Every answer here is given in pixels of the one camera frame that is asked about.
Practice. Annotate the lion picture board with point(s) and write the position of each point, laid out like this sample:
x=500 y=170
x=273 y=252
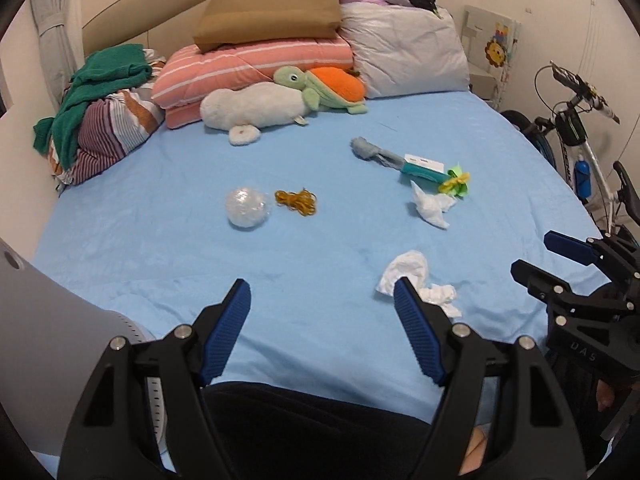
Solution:
x=490 y=41

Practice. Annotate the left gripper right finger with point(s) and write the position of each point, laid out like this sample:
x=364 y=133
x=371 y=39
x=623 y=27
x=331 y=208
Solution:
x=532 y=434

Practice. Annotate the beige headboard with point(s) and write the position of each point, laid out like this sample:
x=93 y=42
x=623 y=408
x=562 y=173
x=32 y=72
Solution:
x=165 y=5

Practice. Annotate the white bicycle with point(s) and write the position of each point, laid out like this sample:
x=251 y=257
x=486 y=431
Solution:
x=565 y=120

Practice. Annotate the white plush seal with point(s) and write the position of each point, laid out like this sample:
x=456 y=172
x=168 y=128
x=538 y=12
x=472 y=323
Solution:
x=244 y=113

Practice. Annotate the pink striped folded quilt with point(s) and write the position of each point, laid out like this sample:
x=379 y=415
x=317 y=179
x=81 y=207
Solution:
x=190 y=75

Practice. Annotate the brown paper bag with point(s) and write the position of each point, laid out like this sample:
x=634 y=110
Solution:
x=244 y=21

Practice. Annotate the clear plastic ball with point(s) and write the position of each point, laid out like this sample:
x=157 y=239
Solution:
x=247 y=208

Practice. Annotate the grey round trash bin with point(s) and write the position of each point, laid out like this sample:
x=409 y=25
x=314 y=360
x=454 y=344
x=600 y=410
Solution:
x=51 y=341

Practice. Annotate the grey knotted cloth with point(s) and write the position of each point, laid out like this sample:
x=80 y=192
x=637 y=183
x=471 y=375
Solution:
x=369 y=152

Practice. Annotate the large white tissue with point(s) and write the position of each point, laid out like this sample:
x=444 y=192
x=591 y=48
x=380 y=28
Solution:
x=413 y=265

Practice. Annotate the grey curtain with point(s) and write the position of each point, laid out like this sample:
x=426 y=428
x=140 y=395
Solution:
x=57 y=56

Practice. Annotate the white paper towel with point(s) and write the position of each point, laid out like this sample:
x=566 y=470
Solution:
x=432 y=207

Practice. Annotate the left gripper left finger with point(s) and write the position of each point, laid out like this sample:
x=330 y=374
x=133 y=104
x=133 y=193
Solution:
x=143 y=415

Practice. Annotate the teal packaging strip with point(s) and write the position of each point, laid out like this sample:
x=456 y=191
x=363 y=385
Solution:
x=428 y=174

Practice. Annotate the light blue bed sheet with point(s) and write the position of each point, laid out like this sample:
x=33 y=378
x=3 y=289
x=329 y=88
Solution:
x=150 y=239

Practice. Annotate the white grey pillow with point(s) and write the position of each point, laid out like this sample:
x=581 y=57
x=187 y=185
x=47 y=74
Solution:
x=400 y=51

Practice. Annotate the white bedside table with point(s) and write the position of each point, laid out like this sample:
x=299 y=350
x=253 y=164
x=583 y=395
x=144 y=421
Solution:
x=482 y=83

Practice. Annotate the blue water bottle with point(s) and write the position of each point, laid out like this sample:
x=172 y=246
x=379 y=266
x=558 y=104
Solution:
x=582 y=177

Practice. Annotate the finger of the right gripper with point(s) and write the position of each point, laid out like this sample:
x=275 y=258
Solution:
x=560 y=298
x=615 y=257

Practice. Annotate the person's right hand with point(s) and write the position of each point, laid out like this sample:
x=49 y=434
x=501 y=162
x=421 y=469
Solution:
x=607 y=395

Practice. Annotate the green towel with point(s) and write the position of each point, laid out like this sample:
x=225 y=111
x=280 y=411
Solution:
x=104 y=72

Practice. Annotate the green yellow cloth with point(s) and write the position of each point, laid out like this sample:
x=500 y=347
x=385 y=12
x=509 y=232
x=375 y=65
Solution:
x=457 y=184

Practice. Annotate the green orange plush turtle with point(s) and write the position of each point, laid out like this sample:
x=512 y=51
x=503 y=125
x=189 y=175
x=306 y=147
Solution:
x=328 y=87

